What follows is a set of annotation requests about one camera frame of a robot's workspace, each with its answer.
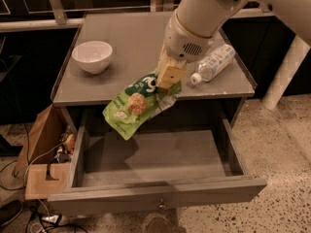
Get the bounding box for green rice chip bag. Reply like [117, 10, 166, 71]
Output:
[103, 72, 181, 140]

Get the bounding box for black cables on floor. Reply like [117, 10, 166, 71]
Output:
[24, 204, 88, 233]

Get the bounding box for clear plastic water bottle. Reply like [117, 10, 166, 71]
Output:
[190, 44, 235, 84]

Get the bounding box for white cable at box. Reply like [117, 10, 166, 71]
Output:
[0, 142, 64, 191]

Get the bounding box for open grey top drawer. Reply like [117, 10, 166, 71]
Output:
[48, 108, 266, 216]

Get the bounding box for metal railing frame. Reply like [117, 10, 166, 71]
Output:
[0, 0, 311, 34]

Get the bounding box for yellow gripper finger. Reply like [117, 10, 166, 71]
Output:
[156, 60, 187, 89]
[156, 44, 166, 74]

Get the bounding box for metal drawer knob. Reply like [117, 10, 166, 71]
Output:
[157, 201, 167, 210]

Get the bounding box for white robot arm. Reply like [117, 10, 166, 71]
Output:
[155, 0, 311, 110]

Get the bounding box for white ceramic bowl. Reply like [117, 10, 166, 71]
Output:
[72, 41, 113, 75]

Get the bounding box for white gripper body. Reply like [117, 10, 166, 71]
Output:
[163, 12, 215, 63]

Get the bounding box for wooden side box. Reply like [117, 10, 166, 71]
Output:
[13, 105, 76, 200]

